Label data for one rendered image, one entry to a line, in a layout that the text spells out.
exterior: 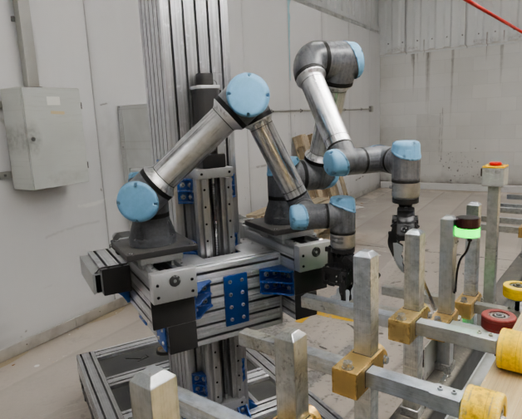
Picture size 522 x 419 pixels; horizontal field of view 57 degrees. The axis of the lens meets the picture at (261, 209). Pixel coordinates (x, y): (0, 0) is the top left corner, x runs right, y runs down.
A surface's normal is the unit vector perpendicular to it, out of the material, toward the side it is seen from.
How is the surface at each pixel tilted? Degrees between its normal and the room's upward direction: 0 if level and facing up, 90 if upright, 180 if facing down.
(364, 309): 90
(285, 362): 90
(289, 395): 90
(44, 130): 90
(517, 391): 0
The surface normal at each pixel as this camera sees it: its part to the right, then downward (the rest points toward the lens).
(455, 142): -0.52, 0.18
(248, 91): 0.15, 0.10
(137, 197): -0.04, 0.27
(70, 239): 0.85, 0.06
